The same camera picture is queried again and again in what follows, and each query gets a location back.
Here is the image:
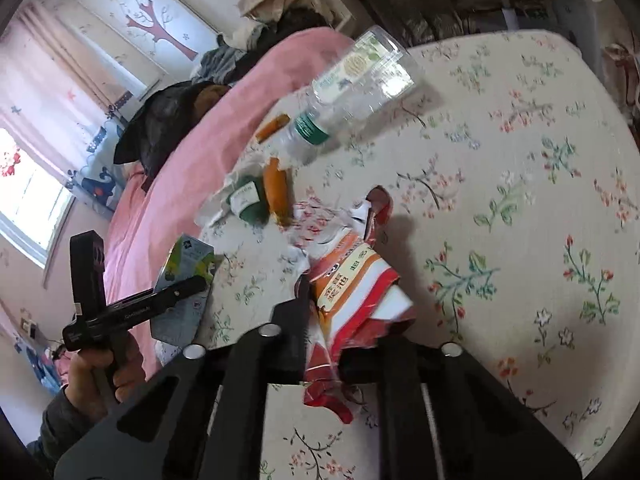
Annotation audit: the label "person's left hand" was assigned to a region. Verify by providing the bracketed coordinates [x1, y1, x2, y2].
[67, 332, 147, 416]

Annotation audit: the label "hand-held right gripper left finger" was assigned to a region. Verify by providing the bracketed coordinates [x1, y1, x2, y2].
[52, 277, 313, 480]

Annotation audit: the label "beige tote bag red straps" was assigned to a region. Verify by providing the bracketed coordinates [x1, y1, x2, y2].
[604, 42, 640, 126]

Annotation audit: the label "window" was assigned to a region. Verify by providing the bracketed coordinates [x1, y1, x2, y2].
[0, 127, 76, 268]

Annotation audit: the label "dark jacket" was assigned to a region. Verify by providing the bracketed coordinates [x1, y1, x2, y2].
[112, 82, 233, 191]

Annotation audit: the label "pink tree wall decal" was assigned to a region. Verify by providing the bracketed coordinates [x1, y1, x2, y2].
[125, 0, 198, 61]

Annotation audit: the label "green labelled clear wrapper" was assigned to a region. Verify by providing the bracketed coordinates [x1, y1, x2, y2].
[195, 160, 271, 231]

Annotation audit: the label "red snack bag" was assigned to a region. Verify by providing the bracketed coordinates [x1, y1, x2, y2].
[290, 185, 418, 423]

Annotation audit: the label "pink printed curtain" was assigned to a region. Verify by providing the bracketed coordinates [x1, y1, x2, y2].
[0, 5, 166, 216]

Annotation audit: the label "pink blanket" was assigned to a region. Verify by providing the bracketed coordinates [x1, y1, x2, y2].
[102, 27, 356, 376]

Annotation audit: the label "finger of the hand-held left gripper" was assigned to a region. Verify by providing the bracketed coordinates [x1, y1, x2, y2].
[145, 276, 208, 320]

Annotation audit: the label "beige cloth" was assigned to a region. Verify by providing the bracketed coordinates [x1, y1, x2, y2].
[237, 0, 341, 26]

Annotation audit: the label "green drink carton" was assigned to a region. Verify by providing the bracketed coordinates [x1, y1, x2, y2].
[150, 233, 217, 345]

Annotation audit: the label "clear plastic water bottle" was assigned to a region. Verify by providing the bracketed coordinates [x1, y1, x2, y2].
[277, 25, 426, 166]

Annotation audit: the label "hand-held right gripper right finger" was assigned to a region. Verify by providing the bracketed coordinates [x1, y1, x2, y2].
[340, 337, 583, 480]

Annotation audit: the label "person's left forearm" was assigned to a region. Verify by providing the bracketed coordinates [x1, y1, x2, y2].
[25, 390, 108, 480]

